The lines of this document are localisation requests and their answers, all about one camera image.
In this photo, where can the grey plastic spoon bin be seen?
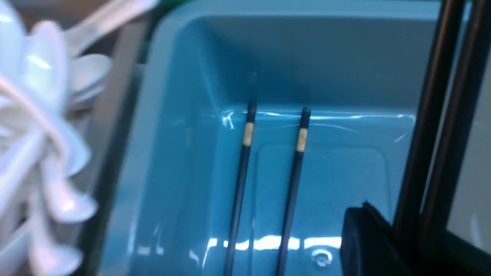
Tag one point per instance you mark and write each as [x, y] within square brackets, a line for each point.
[107, 134]

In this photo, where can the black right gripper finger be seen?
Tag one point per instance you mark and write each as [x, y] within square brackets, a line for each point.
[367, 249]

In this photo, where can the black chopstick gold band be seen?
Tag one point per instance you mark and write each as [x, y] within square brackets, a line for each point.
[239, 190]
[293, 191]

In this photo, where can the black chopstick gold band left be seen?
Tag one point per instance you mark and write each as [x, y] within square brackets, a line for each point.
[239, 190]

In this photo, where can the blue plastic chopstick bin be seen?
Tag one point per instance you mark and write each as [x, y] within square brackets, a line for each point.
[358, 65]

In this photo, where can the white spoon sticking up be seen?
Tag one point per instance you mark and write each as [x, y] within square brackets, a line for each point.
[110, 16]

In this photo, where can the black chopstick gold band right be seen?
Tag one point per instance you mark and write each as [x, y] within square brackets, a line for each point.
[293, 191]

